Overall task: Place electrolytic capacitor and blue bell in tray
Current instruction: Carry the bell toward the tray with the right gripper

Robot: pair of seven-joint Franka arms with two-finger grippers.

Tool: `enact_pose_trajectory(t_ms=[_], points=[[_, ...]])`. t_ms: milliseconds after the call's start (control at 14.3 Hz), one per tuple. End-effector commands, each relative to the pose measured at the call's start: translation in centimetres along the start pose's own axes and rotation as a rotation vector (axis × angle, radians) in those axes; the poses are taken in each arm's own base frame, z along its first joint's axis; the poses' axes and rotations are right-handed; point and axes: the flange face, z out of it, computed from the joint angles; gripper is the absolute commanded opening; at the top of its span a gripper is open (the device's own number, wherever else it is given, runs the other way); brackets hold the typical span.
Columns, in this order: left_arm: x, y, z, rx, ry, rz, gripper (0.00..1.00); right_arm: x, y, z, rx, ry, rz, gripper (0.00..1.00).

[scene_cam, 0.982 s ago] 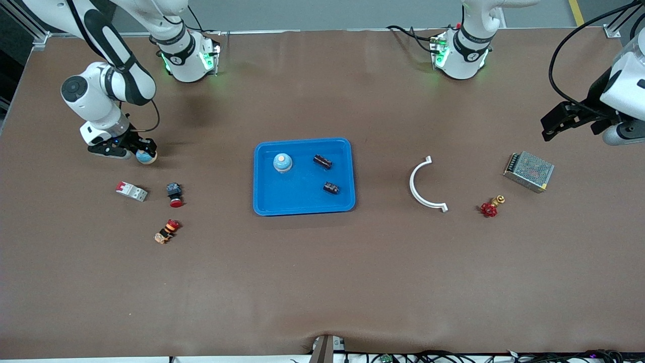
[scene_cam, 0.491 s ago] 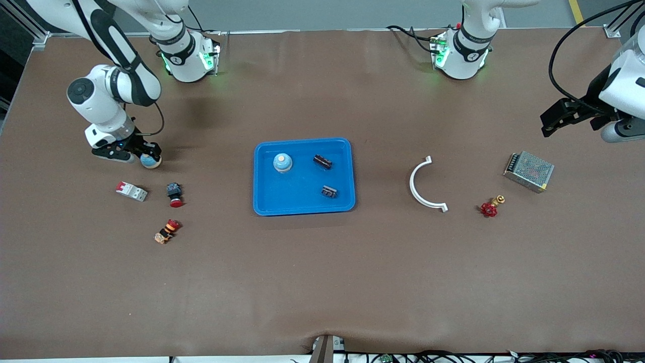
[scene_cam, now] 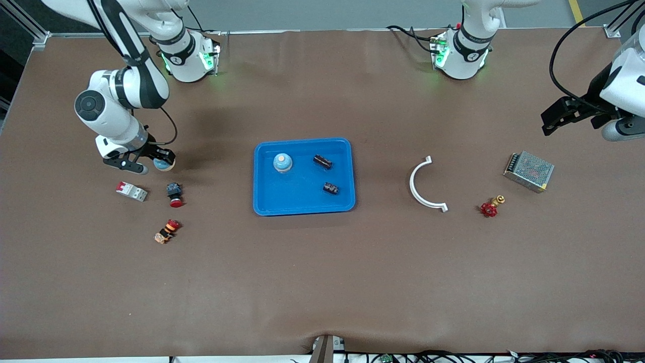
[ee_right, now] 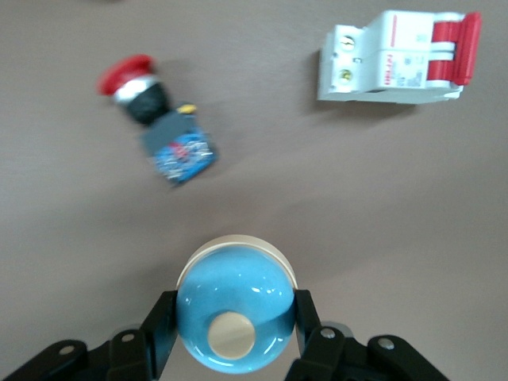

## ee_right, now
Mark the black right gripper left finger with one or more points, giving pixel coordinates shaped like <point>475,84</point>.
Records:
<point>131,349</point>

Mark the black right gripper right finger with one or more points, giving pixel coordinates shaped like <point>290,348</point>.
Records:
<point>329,349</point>

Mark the blue bell with cream button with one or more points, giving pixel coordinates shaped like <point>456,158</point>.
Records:
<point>234,293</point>

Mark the red black emergency stop button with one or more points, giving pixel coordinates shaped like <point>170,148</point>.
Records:
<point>158,115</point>

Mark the white red circuit breaker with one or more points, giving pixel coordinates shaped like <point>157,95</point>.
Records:
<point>389,59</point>

